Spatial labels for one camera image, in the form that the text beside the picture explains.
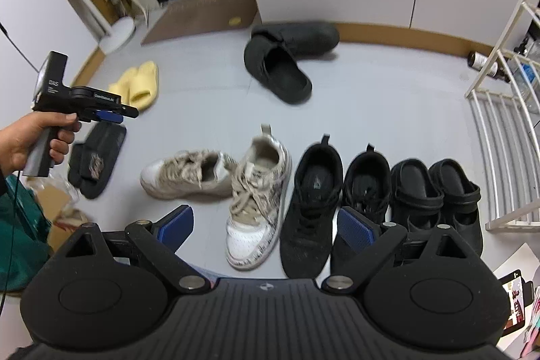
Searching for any white paper sheet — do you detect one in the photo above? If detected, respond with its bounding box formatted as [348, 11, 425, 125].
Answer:
[491, 242, 532, 280]

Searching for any black strap clog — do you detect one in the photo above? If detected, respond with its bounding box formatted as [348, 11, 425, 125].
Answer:
[390, 159, 444, 236]
[429, 159, 484, 256]

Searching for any black lace-up sneaker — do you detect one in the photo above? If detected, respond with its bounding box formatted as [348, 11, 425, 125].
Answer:
[331, 144, 391, 272]
[279, 134, 344, 278]

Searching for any white printed lace-up sneaker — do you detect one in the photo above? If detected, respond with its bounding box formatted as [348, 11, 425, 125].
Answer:
[225, 124, 292, 270]
[140, 149, 237, 200]

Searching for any teal fabric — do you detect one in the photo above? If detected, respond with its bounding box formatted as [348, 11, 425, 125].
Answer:
[0, 174, 53, 293]

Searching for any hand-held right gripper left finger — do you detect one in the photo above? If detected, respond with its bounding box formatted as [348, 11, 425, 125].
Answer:
[65, 205, 211, 294]

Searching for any brown bottle white label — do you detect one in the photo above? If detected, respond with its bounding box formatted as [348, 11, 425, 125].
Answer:
[467, 51, 511, 82]

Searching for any pack of water bottles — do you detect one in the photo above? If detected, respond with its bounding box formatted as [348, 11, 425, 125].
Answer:
[512, 62, 540, 101]

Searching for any brown door mat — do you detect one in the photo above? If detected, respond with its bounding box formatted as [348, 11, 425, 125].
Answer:
[141, 0, 259, 45]

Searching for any white shoe rack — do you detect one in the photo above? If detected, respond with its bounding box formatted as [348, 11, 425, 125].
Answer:
[464, 0, 540, 232]

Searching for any person's left hand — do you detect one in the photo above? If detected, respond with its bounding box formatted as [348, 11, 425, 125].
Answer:
[0, 112, 83, 176]

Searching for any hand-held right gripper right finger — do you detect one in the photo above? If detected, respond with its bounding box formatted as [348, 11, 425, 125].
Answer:
[323, 207, 470, 294]

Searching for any black slide sandal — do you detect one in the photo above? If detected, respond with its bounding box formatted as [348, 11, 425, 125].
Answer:
[67, 123, 127, 199]

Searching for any dark grey clog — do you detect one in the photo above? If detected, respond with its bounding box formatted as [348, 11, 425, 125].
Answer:
[251, 22, 340, 59]
[244, 37, 314, 104]

